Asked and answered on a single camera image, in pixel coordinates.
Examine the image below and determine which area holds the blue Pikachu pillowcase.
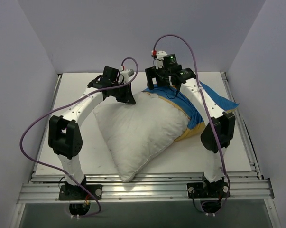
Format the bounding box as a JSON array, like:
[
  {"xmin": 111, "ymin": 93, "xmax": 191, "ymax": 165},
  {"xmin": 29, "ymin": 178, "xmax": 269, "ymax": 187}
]
[{"xmin": 142, "ymin": 80, "xmax": 240, "ymax": 143}]

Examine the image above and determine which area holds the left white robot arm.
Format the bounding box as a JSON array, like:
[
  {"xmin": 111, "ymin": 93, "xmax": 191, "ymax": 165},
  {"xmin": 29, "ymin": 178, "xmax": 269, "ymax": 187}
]
[{"xmin": 48, "ymin": 66, "xmax": 136, "ymax": 199}]

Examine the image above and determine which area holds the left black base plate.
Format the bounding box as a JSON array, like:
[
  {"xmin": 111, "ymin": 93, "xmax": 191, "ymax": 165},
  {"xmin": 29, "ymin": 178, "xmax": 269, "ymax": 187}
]
[{"xmin": 58, "ymin": 184, "xmax": 102, "ymax": 201}]

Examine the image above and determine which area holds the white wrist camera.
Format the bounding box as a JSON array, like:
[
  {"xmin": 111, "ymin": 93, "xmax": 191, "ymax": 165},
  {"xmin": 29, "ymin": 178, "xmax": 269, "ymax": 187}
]
[
  {"xmin": 151, "ymin": 50, "xmax": 167, "ymax": 69},
  {"xmin": 118, "ymin": 69, "xmax": 134, "ymax": 84}
]

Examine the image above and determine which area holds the purple cable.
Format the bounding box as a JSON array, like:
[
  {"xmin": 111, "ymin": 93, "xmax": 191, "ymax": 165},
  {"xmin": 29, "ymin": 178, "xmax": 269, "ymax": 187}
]
[
  {"xmin": 19, "ymin": 57, "xmax": 139, "ymax": 176},
  {"xmin": 152, "ymin": 35, "xmax": 231, "ymax": 198}
]

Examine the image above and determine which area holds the white pillow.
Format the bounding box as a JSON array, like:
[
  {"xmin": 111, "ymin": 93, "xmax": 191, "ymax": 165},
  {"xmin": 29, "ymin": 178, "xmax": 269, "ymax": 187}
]
[{"xmin": 93, "ymin": 92, "xmax": 189, "ymax": 182}]

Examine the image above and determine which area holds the aluminium frame rail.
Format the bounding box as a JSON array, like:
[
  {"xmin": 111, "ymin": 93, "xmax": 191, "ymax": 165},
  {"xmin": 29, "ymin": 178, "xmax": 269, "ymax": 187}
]
[{"xmin": 18, "ymin": 72, "xmax": 274, "ymax": 204}]

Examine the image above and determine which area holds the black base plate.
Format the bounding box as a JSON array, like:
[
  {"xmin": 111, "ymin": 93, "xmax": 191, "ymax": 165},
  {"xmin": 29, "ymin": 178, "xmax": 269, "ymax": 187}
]
[
  {"xmin": 58, "ymin": 184, "xmax": 102, "ymax": 201},
  {"xmin": 187, "ymin": 181, "xmax": 230, "ymax": 199}
]

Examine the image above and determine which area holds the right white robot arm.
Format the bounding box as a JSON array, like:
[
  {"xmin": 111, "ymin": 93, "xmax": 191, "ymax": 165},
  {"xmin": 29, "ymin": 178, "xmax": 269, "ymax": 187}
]
[{"xmin": 145, "ymin": 50, "xmax": 235, "ymax": 196}]

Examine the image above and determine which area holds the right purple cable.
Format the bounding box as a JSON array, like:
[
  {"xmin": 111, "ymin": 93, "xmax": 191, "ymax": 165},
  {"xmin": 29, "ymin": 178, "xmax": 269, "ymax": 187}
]
[{"xmin": 152, "ymin": 35, "xmax": 231, "ymax": 198}]

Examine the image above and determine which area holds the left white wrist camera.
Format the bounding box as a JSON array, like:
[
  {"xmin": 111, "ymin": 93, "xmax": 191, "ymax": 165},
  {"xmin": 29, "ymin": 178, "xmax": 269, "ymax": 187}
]
[{"xmin": 118, "ymin": 69, "xmax": 134, "ymax": 84}]

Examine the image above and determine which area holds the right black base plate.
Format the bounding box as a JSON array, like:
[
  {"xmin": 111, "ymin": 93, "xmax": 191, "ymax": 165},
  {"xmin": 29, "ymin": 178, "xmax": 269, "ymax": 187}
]
[{"xmin": 187, "ymin": 181, "xmax": 230, "ymax": 199}]

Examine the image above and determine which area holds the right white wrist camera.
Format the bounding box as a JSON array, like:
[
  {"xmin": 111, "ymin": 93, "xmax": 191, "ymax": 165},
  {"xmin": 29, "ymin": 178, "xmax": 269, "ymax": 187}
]
[{"xmin": 151, "ymin": 50, "xmax": 167, "ymax": 69}]

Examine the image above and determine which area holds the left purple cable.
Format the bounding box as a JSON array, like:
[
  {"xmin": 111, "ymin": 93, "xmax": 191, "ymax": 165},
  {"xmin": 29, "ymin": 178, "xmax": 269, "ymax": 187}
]
[{"xmin": 19, "ymin": 57, "xmax": 139, "ymax": 176}]

